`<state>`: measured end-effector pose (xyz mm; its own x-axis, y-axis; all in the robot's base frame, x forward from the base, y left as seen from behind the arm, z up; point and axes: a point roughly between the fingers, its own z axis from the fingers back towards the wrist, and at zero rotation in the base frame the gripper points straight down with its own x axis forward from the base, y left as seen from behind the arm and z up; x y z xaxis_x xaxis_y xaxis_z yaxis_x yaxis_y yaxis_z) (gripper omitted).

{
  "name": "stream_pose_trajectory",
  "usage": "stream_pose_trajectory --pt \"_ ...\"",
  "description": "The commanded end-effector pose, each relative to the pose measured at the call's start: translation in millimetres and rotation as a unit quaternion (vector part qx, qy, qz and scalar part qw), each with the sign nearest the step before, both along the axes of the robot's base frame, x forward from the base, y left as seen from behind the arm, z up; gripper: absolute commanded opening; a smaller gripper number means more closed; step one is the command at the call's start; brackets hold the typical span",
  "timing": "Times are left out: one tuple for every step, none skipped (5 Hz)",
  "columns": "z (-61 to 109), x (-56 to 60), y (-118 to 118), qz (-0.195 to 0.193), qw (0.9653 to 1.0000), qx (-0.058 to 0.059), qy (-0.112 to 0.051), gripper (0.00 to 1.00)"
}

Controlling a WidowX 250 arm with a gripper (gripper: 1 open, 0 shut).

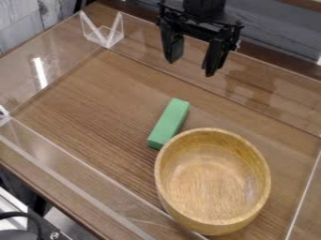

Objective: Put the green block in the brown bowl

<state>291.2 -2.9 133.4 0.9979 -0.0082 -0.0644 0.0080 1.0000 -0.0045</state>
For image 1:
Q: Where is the black metal frame mount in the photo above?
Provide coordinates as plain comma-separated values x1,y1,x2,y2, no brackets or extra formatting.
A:
0,198,73,240

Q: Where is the green rectangular block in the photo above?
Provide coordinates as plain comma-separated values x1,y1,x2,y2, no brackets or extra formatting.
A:
147,98,189,150

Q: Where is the black cable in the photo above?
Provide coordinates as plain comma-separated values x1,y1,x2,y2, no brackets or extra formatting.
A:
0,211,45,240

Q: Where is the clear acrylic corner bracket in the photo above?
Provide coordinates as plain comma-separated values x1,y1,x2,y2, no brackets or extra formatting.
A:
78,11,124,49

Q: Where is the brown wooden bowl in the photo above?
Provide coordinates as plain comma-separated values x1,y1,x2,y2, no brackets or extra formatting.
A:
153,127,271,235

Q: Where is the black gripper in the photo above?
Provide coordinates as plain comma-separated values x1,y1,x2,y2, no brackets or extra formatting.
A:
156,0,244,77

